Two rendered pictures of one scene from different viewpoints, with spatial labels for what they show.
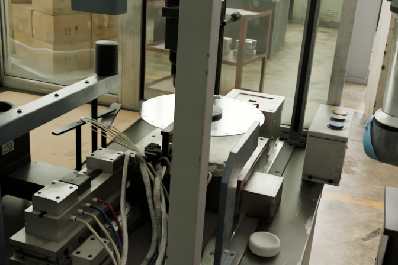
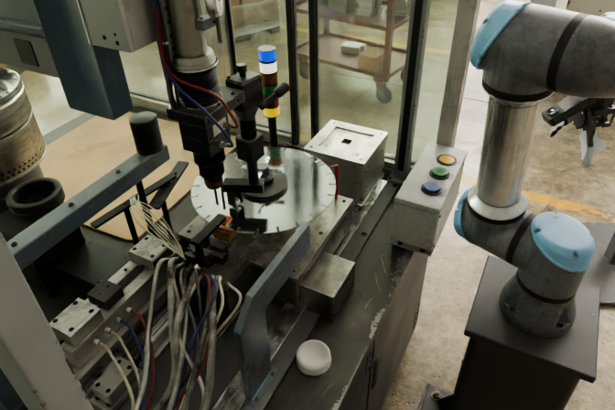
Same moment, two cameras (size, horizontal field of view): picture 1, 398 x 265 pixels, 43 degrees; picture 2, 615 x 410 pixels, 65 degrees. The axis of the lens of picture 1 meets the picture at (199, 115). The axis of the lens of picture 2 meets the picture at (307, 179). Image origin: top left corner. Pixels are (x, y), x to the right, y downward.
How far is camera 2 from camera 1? 0.52 m
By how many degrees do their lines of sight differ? 19
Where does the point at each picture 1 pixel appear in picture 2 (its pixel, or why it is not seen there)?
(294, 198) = (372, 277)
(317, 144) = (405, 212)
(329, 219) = not seen: hidden behind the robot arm
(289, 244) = (344, 354)
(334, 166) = (426, 236)
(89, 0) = (83, 99)
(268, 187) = (331, 281)
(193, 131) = not seen: outside the picture
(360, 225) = not seen: hidden behind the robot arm
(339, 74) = (450, 111)
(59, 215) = (76, 346)
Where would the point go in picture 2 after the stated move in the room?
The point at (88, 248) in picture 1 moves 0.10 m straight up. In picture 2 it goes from (110, 378) to (94, 345)
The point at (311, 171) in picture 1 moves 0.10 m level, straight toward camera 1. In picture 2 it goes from (401, 238) to (390, 265)
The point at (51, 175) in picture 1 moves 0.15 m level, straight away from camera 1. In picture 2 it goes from (100, 264) to (112, 221)
